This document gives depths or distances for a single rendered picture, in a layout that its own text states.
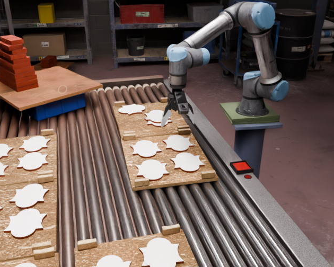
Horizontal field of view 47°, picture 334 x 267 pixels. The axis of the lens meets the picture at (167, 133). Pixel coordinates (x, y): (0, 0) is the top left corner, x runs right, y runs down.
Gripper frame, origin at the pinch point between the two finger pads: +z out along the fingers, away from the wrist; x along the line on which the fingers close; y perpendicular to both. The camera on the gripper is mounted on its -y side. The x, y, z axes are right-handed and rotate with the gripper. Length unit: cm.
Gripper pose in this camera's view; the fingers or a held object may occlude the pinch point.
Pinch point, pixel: (178, 126)
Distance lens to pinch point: 176.2
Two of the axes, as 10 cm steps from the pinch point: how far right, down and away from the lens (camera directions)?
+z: 0.0, 8.9, 4.5
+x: -9.8, 0.9, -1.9
